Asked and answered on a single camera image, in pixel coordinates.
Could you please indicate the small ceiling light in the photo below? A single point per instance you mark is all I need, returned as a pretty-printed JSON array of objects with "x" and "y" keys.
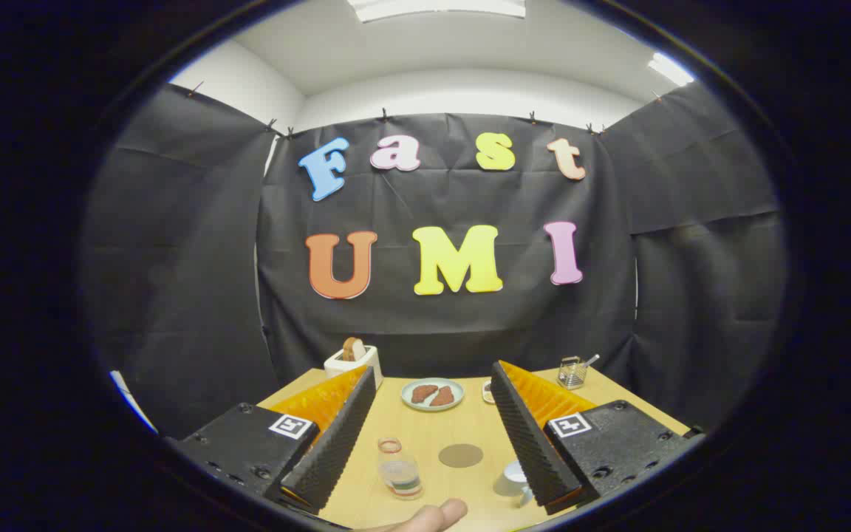
[{"x": 671, "y": 69}]

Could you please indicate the toasted bread slice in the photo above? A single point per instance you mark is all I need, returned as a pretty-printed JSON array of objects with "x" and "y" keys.
[{"x": 354, "y": 349}]

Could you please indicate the long ceiling light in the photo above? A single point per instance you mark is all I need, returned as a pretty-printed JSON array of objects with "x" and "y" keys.
[{"x": 436, "y": 7}]

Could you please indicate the pale green plate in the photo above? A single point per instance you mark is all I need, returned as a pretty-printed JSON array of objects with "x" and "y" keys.
[{"x": 433, "y": 406}]

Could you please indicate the black backdrop cloth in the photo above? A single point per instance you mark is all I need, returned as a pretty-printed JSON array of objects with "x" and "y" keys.
[{"x": 470, "y": 332}]

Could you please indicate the white toaster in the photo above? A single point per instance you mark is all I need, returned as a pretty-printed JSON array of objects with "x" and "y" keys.
[{"x": 340, "y": 364}]

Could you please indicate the brown meat piece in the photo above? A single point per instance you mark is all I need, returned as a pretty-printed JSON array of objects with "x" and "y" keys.
[
  {"x": 443, "y": 397},
  {"x": 423, "y": 394}
]

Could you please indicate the white divided dish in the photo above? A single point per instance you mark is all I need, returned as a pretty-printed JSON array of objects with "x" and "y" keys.
[{"x": 487, "y": 391}]

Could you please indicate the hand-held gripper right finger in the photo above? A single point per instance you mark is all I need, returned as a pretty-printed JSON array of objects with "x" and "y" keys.
[{"x": 529, "y": 443}]

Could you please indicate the white cup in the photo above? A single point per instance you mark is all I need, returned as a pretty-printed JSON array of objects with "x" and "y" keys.
[{"x": 510, "y": 480}]

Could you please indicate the wooden table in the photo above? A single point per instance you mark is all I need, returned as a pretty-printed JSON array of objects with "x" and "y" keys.
[{"x": 433, "y": 428}]

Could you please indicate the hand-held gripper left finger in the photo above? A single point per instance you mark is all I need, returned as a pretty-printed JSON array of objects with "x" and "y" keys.
[{"x": 337, "y": 443}]

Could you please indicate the round brown coaster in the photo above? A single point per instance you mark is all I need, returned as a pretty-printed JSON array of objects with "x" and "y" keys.
[{"x": 461, "y": 456}]

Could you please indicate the clear plastic juice bottle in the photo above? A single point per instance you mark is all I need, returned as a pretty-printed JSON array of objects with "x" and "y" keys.
[{"x": 400, "y": 473}]

